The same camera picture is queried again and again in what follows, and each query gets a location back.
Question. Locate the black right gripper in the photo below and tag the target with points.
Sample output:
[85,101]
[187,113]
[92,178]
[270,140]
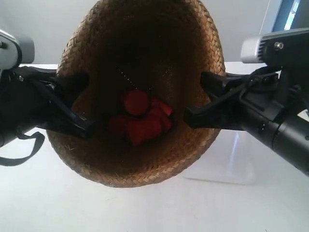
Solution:
[265,102]

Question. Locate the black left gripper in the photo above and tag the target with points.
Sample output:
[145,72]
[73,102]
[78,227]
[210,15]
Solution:
[31,97]

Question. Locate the brown woven wicker basket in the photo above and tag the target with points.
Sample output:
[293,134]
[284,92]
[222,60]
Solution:
[161,46]

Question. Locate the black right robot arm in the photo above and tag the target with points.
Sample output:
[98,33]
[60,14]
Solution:
[291,140]

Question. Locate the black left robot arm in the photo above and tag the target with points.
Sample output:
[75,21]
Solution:
[34,97]

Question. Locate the white rectangular plastic tray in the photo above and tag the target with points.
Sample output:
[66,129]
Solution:
[227,160]

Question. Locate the red wooden block pile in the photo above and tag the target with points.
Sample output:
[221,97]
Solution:
[139,129]

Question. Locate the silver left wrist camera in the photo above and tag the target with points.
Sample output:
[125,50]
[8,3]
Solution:
[15,50]

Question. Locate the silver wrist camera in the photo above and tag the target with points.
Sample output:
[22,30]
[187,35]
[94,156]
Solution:
[278,49]
[15,50]

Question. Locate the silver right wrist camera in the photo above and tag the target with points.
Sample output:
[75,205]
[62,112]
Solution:
[278,49]

